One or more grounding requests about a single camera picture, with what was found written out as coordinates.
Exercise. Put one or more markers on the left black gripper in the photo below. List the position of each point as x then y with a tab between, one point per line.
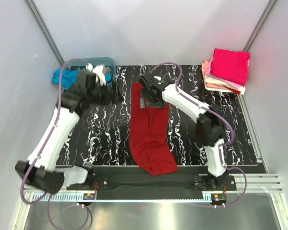
107	97

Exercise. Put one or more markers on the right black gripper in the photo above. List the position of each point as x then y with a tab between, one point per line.
144	95

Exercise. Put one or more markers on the dark red t shirt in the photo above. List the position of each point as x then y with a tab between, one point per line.
148	137

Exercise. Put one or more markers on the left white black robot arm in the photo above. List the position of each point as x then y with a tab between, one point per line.
39	170

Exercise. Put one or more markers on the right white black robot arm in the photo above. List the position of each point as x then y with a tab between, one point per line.
209	129

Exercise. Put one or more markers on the clear blue plastic bin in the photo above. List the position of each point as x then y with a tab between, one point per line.
106	61

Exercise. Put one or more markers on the black marble pattern mat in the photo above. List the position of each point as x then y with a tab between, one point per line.
102	135

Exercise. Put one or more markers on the blue t shirt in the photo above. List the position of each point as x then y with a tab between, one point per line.
69	78

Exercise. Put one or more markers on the folded white t shirt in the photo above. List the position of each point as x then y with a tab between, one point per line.
232	85

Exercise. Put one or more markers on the folded light pink t shirt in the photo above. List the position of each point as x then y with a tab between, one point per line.
208	72

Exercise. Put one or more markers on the folded salmon t shirt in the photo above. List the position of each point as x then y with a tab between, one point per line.
211	83

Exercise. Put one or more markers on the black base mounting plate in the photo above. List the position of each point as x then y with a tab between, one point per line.
154	192

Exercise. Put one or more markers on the folded red t shirt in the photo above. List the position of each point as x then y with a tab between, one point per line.
233	90

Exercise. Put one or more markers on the folded magenta t shirt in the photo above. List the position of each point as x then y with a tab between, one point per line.
230	65

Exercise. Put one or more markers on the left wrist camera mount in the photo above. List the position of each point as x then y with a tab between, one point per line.
99	71

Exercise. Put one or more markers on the left aluminium frame post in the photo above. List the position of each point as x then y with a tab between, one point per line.
43	28

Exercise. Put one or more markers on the aluminium frame post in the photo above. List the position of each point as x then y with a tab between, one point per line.
43	28
263	18

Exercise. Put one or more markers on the aluminium front rail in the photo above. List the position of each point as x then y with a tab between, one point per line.
266	182

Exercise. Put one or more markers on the right aluminium frame post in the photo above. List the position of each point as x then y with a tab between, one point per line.
263	18

